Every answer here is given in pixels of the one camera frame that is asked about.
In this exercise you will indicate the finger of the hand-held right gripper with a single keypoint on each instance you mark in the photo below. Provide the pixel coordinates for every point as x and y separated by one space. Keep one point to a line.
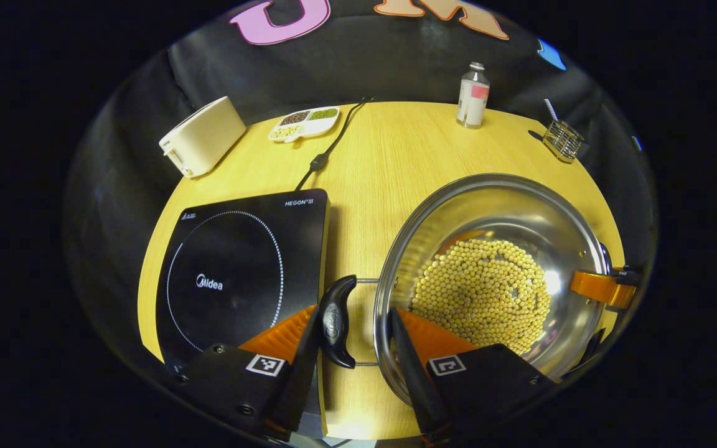
595 285

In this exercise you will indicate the striped straw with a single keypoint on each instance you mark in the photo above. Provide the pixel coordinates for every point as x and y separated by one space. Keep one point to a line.
551 109

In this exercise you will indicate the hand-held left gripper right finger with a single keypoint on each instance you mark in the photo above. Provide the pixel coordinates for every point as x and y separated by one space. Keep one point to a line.
417 386

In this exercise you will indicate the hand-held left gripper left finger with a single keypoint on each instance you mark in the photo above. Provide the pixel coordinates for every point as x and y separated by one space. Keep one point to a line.
299 379

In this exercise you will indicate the black induction cooktop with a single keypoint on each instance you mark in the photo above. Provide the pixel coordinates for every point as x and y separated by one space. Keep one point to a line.
234 249

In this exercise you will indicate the black backdrop cloth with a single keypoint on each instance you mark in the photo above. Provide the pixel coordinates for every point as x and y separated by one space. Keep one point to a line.
365 68

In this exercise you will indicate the white divided bean dish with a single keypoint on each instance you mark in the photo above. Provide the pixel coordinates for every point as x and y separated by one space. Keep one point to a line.
305 123

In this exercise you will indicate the pile of yellow soybeans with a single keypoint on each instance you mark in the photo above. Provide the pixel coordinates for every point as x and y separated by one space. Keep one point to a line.
483 292

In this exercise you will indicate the white toaster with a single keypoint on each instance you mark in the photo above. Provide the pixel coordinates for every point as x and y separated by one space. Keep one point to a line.
206 137

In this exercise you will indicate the clear bottle with pink label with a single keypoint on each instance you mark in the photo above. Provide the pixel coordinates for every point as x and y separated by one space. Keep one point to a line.
472 102

